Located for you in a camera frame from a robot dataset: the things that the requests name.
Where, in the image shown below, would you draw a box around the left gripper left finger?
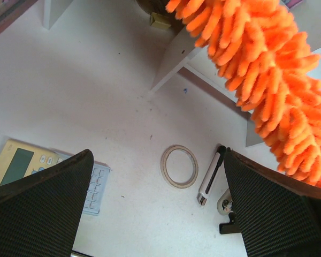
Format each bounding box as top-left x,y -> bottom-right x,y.
0,149 -> 94,256

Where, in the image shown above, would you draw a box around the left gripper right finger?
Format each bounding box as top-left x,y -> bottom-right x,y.
224,148 -> 321,256

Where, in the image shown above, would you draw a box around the white black utility knife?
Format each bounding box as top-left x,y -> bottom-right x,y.
197,145 -> 227,206

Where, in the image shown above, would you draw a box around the orange microfiber duster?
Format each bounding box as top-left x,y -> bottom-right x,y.
166,0 -> 321,188

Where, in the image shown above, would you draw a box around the white wooden bookshelf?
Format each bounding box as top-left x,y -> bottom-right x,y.
43,1 -> 321,147

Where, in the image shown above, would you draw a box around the yellow blue calculator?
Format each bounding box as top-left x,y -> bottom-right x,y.
0,139 -> 111,216

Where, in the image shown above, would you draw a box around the masking tape roll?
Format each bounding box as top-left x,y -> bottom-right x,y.
160,145 -> 198,189

